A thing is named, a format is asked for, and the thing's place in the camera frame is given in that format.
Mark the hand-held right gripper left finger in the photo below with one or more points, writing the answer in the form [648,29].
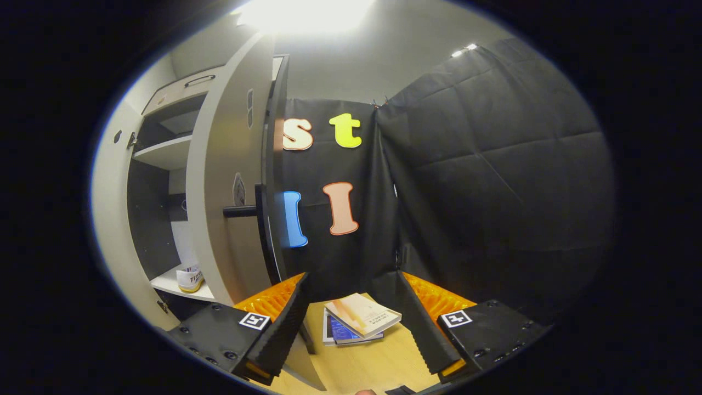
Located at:
[285,323]

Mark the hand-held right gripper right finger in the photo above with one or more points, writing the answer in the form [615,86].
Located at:
[422,323]

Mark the white striped shoe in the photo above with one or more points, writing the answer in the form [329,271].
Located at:
[190,280]

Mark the grey cabinet door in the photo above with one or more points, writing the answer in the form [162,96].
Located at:
[219,164]
[109,219]

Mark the grey shoe cabinet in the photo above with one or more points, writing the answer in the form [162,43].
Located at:
[164,151]

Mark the metal door hinge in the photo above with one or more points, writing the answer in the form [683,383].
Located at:
[131,140]
[163,306]

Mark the grey cabinet drawer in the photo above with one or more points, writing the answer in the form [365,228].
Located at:
[170,96]

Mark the tan book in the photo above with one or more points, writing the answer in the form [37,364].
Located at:
[362,315]

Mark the black quilted cloth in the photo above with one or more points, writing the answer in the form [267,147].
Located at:
[493,192]

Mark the black backdrop cloth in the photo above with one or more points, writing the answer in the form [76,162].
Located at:
[329,164]

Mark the large ceiling light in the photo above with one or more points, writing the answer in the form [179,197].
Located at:
[307,13]

